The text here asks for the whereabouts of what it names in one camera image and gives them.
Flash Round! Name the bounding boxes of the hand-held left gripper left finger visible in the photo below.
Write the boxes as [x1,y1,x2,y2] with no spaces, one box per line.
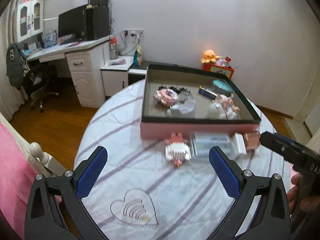
[24,146,108,240]

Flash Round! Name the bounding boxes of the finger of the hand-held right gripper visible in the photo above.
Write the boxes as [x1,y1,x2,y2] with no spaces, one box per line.
[273,133,320,156]
[259,131,304,162]

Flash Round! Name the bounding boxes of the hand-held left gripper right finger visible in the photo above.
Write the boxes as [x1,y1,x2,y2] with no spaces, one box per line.
[209,146,292,240]

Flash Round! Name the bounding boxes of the rose gold jar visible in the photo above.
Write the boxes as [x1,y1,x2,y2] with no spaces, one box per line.
[244,131,262,152]

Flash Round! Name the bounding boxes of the pink box with black rim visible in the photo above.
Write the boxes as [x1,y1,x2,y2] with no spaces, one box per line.
[140,64,262,140]

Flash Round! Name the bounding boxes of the pink pig figurine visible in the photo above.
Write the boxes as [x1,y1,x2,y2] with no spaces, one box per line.
[215,93,240,113]

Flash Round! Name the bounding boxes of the white round lamp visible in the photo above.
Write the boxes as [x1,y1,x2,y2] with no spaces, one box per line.
[206,102,227,119]

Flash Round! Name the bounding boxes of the white plug adapter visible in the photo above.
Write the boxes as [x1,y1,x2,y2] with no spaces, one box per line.
[167,104,196,118]

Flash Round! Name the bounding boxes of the clear plastic bag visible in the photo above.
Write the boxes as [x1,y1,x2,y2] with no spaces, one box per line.
[179,91,196,113]

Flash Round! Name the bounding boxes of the small blue tin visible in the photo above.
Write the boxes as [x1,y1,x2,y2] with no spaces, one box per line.
[198,86,218,98]

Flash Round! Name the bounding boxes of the bunch of black clips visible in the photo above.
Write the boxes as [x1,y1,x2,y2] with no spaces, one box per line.
[159,85,189,93]

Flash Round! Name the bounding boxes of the pink hair accessory bundle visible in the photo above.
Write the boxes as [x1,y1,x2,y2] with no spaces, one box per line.
[154,88,178,107]

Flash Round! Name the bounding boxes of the person's right hand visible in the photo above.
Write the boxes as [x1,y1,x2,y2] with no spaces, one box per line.
[287,174,320,213]

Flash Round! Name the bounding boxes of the white power bank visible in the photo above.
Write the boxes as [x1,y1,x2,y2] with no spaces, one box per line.
[231,133,248,155]

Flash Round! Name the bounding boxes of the clear plastic case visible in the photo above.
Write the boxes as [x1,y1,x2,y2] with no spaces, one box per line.
[190,132,237,158]

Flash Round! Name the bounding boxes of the pink and white block toy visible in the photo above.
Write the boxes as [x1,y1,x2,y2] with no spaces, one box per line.
[164,133,192,168]

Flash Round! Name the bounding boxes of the clear heart-shaped acrylic stand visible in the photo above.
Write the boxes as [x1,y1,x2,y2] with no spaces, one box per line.
[110,188,160,227]

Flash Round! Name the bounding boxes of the red storage box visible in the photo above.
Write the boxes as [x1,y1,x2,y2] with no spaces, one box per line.
[202,62,236,80]

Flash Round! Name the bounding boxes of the white desk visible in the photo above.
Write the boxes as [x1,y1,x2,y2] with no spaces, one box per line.
[25,35,112,108]

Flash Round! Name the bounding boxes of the white nightstand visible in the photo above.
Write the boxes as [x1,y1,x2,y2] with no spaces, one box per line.
[101,56,133,97]

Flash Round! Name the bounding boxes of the black office chair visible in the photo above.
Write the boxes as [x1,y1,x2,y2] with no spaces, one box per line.
[22,62,61,113]

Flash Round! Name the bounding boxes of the orange octopus plush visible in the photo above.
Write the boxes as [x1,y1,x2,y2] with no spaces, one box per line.
[200,50,221,64]

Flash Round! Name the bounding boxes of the low cabinet with dark top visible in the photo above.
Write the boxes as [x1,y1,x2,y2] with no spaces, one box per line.
[127,60,150,76]

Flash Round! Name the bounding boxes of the cream curtain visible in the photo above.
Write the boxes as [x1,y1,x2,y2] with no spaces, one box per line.
[0,5,28,123]

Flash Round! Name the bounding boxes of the snack bag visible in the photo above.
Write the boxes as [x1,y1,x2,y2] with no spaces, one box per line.
[134,44,144,67]

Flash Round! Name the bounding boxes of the bottle with orange cap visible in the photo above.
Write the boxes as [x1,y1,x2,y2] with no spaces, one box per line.
[110,37,118,58]

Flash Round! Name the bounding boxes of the pink papers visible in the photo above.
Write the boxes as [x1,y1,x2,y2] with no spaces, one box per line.
[59,41,83,48]

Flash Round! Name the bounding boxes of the grey patterned jacket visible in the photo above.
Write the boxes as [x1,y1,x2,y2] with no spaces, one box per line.
[6,43,28,89]

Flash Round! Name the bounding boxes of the blue and white boxes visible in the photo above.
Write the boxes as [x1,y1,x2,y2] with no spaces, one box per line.
[42,30,59,48]

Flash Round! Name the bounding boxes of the black computer tower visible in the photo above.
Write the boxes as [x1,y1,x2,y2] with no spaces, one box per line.
[86,5,111,41]

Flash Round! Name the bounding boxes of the black computer monitor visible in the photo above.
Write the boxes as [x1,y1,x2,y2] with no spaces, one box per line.
[58,4,88,41]

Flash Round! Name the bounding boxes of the white hutch cabinet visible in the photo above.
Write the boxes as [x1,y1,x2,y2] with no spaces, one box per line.
[16,0,45,43]

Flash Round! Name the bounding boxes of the white bed frame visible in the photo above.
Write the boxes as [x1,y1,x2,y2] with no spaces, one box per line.
[0,112,66,178]

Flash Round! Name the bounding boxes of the black power cables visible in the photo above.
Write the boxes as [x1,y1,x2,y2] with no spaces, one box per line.
[117,31,141,56]

